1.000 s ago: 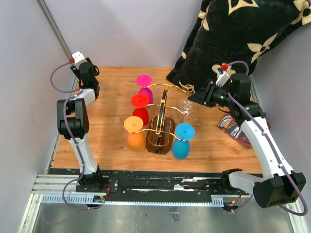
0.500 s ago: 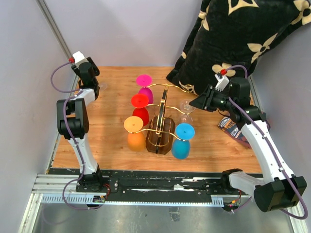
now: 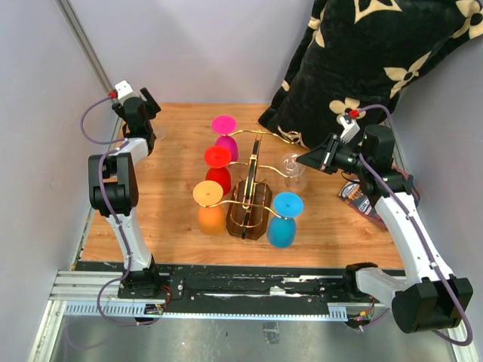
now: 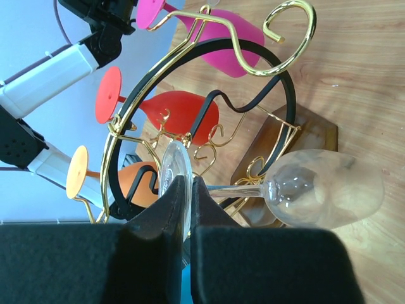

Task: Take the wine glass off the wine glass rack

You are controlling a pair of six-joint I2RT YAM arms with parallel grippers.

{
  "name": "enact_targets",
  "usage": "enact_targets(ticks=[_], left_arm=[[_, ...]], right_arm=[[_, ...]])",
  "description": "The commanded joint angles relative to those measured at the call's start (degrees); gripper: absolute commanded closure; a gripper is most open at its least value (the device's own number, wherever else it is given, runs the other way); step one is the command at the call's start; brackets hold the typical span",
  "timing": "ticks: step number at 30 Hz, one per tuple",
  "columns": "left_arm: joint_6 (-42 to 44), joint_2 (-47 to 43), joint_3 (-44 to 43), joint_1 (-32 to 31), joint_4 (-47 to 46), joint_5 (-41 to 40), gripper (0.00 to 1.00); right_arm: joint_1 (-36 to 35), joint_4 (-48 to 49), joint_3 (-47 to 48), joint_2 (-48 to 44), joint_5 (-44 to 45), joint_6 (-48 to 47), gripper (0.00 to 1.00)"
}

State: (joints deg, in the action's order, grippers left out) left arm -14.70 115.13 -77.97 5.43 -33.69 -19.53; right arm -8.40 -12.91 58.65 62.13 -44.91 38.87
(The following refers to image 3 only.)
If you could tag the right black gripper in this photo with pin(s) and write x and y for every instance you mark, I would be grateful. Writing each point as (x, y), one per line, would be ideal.
(320, 157)

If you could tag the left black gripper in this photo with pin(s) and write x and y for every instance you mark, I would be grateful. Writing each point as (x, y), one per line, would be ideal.
(152, 107)

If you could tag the clear wine glass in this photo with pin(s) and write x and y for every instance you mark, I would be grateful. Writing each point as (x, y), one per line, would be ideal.
(160, 133)
(295, 176)

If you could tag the clear wine glass front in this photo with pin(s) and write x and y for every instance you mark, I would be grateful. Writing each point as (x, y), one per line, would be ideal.
(295, 176)

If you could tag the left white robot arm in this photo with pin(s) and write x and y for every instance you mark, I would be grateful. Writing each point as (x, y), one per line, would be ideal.
(113, 189)

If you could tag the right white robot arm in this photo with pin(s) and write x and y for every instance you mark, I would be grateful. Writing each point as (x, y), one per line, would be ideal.
(431, 297)

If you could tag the pink wine glass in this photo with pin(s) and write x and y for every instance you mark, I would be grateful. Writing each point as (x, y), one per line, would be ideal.
(224, 125)

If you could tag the red wine glass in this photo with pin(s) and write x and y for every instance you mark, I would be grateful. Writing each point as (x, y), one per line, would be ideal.
(218, 158)

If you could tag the blue wine glass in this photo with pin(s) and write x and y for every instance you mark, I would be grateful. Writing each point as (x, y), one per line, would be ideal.
(282, 229)

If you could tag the orange wine glass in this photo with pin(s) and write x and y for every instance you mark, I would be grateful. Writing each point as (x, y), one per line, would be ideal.
(211, 217)

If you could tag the printed cloth bag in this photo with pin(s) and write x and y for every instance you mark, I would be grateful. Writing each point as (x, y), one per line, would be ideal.
(353, 197)

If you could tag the black floral blanket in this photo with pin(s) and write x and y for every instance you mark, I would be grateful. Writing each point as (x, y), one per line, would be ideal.
(361, 55)

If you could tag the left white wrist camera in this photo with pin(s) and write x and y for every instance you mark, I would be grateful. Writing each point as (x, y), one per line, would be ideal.
(122, 91)

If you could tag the gold wire glass rack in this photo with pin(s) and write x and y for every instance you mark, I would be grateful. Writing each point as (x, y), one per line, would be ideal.
(248, 206)

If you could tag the aluminium corner post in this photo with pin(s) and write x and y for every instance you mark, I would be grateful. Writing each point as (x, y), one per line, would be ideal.
(77, 29)

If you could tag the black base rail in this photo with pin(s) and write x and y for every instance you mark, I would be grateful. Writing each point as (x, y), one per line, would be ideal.
(254, 291)

